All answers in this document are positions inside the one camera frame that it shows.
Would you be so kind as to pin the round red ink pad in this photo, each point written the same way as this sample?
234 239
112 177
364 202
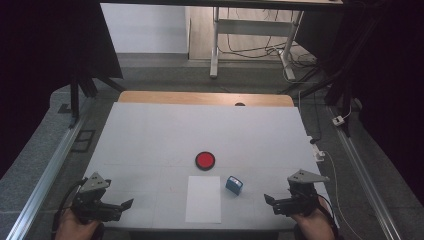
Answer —
205 161

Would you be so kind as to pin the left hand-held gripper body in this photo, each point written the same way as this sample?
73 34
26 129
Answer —
91 201

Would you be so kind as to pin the white-legged desk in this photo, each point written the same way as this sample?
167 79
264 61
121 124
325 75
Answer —
253 28

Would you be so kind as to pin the black floor frame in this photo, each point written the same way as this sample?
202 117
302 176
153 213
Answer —
83 141

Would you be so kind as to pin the blue stamp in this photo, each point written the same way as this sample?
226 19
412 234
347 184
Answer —
234 185

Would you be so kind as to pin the large white table cover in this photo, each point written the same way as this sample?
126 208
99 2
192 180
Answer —
200 133

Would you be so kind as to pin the white power plug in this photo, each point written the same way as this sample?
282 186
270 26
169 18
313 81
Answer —
318 153

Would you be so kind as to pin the black curtain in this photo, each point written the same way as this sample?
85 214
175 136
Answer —
390 83
50 50

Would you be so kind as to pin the aluminium rail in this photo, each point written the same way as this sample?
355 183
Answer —
50 170
361 170

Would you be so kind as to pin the person's left hand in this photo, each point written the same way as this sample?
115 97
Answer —
75 228

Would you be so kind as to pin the wooden table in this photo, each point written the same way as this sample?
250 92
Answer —
200 98

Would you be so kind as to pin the person's right hand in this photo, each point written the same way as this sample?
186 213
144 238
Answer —
311 226

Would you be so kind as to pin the black metal stand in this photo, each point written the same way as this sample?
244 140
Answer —
75 96

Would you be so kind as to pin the white paper sheet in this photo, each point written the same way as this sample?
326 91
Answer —
203 200

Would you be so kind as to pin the small white adapter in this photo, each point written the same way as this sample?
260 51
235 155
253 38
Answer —
338 120

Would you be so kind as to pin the black table grommet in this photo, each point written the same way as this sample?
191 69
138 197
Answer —
239 104

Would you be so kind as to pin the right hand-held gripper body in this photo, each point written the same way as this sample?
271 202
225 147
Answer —
305 195

